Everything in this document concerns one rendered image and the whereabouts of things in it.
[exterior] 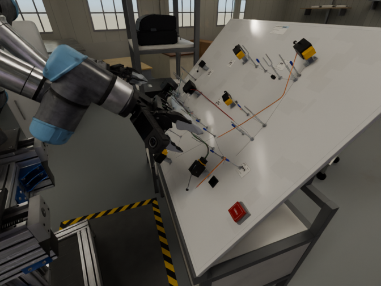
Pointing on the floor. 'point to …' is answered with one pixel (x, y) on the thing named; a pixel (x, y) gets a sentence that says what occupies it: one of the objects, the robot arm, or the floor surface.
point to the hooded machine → (17, 110)
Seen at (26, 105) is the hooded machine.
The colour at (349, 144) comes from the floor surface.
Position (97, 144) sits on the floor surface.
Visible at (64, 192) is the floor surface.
